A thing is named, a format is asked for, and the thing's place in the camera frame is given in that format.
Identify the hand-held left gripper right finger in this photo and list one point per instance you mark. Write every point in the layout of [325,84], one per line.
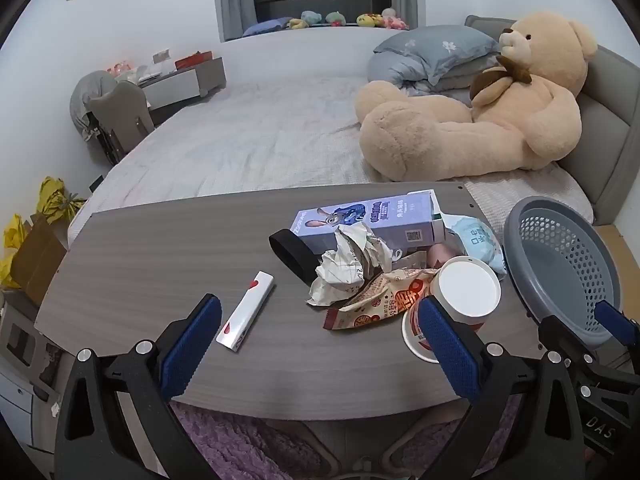
[450,355]

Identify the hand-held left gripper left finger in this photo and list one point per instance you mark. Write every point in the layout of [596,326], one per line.
[192,345]

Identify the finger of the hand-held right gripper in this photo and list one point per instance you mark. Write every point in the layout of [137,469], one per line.
[616,321]
[552,332]

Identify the grey perforated plastic basket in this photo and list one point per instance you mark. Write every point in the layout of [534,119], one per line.
[555,270]

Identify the white red paper cup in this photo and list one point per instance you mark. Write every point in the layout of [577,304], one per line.
[465,285]

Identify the orange patterned snack wrapper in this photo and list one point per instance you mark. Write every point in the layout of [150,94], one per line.
[380,300]

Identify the small pink wrapper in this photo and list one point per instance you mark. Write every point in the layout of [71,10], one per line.
[439,255]

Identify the white paper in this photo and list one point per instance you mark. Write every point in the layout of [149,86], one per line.
[340,270]

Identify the white red stick packet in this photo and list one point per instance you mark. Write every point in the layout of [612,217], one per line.
[245,312]

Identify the purple fluffy rug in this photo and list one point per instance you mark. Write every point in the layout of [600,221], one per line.
[235,445]

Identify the purple cartoon carton box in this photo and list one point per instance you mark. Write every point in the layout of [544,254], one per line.
[370,217]

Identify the white drawer cabinet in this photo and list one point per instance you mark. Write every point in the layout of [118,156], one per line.
[25,370]

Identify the brown cardboard box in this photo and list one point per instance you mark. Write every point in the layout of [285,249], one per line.
[40,255]

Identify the grey upholstered headboard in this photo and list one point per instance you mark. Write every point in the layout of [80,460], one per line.
[607,130]

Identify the yellow plastic bag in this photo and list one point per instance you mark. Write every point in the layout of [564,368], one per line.
[55,200]
[12,245]

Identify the bed with grey sheet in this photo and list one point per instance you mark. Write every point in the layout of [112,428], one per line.
[250,135]

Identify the large beige teddy bear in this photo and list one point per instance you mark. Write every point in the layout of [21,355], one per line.
[450,130]

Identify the grey chair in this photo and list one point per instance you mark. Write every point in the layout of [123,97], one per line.
[125,115]

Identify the grey white desk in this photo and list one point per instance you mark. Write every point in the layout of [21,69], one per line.
[180,82]

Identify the grey cloth on chair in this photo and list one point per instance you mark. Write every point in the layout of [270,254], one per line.
[87,97]

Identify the red box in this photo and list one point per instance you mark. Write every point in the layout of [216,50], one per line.
[192,60]

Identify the blue grey duvet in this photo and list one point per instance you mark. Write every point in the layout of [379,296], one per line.
[395,72]

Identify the blue flowered pillow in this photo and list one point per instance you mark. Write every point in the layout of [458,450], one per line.
[435,47]

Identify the blue cushion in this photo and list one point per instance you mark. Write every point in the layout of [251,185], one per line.
[267,26]

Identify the small yellow plush toy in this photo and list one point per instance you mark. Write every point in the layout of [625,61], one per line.
[296,24]

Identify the pink plush toy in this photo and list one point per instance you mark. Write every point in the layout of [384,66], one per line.
[395,19]

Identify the yellow red plush toy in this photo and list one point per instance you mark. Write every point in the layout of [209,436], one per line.
[370,20]

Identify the blue green plush toy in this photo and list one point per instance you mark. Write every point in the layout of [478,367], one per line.
[310,17]

